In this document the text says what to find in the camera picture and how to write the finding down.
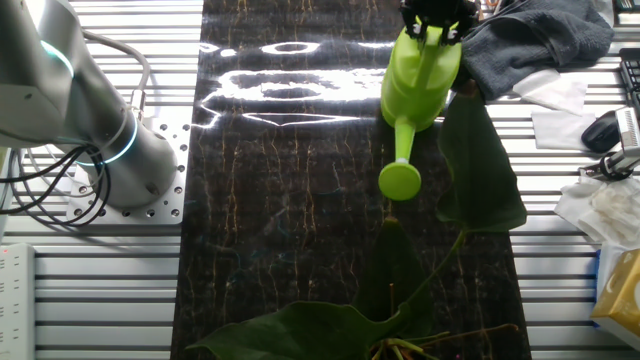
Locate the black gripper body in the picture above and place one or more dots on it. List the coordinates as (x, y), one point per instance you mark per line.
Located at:
(440, 10)

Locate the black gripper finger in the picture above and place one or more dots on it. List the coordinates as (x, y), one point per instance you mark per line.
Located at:
(417, 29)
(460, 32)

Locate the lime green watering can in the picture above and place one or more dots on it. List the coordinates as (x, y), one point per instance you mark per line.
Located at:
(415, 90)

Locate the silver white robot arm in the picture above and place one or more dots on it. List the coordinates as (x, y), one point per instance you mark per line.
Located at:
(75, 100)

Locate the green leafy plant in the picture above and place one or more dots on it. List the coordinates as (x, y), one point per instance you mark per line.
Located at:
(480, 175)

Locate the grey terry towel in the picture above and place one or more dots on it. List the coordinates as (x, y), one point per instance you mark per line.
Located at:
(540, 40)

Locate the flat white paper napkin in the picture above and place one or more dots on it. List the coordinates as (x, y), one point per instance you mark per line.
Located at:
(555, 92)
(560, 131)

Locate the black computer mouse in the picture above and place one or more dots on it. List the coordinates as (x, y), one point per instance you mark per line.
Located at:
(600, 134)

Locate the black keyboard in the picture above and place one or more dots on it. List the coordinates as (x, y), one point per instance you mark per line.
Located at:
(631, 75)

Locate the black marble mat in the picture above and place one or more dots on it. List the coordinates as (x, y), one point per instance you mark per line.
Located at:
(280, 200)

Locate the crumpled white tissue pile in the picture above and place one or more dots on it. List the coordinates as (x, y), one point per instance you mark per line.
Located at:
(600, 210)

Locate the blue white packet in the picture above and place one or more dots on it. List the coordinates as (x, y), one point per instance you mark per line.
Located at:
(607, 260)

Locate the gold tissue box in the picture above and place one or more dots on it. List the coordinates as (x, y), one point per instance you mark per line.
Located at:
(622, 295)

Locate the white power strip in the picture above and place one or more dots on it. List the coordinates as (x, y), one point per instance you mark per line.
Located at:
(15, 300)

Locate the silver depth camera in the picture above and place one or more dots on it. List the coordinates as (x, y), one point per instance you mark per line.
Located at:
(629, 132)

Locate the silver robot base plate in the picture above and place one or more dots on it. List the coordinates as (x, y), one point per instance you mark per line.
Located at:
(170, 200)

